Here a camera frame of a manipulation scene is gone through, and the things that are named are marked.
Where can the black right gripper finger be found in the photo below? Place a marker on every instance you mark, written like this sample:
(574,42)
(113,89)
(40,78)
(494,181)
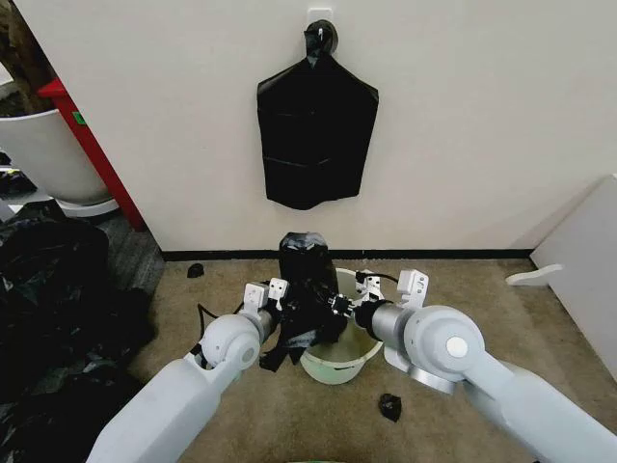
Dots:
(340,302)
(344,312)

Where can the black garbage bag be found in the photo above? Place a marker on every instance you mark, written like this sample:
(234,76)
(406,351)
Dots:
(313,144)
(303,270)

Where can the pale plastic trash bin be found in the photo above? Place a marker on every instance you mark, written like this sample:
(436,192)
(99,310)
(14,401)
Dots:
(332,372)

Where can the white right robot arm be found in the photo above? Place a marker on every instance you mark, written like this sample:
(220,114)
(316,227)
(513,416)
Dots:
(506,395)

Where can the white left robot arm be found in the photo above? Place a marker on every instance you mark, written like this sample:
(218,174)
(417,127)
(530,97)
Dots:
(169,405)

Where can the flat black garbage bag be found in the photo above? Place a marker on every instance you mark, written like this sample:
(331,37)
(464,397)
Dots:
(313,144)

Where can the pile of black garbage bags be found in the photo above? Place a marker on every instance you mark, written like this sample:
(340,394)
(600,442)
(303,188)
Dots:
(58,289)

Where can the crumpled black plastic scrap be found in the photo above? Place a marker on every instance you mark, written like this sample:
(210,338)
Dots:
(389,406)

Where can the small black plastic scrap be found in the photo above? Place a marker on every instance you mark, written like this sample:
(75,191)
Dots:
(195,271)

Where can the white curved flat piece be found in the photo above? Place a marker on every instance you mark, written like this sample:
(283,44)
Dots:
(532,276)

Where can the white planter saucer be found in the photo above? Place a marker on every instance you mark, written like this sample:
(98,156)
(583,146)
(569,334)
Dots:
(91,205)

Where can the white board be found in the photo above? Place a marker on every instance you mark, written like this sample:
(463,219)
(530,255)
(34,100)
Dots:
(588,270)

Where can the large white planter pot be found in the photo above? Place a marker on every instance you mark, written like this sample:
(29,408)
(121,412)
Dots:
(53,154)

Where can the brown plant trunk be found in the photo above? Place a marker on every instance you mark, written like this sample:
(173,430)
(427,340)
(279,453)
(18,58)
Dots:
(21,62)

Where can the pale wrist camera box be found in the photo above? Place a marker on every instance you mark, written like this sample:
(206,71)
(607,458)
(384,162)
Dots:
(278,289)
(368,288)

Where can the red post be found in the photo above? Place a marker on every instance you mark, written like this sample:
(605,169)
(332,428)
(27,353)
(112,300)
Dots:
(96,159)

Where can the white wall hook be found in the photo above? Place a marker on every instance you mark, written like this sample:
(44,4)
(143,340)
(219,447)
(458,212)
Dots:
(320,12)

